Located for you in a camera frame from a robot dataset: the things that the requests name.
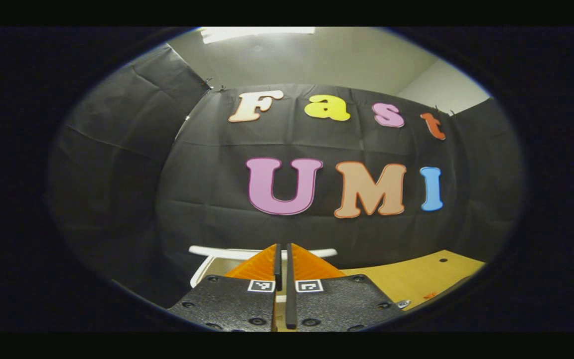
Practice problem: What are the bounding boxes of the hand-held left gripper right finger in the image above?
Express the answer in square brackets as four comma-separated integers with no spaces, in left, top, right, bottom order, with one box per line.
[285,243,405,332]

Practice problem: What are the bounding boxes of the white desktop garbage bin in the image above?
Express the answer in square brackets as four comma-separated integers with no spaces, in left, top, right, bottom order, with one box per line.
[189,245,338,305]

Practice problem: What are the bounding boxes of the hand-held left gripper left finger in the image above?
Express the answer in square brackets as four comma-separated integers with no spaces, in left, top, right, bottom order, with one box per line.
[167,243,283,332]

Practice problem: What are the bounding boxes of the black backdrop cloth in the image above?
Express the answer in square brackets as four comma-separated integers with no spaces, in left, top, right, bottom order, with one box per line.
[48,44,524,309]

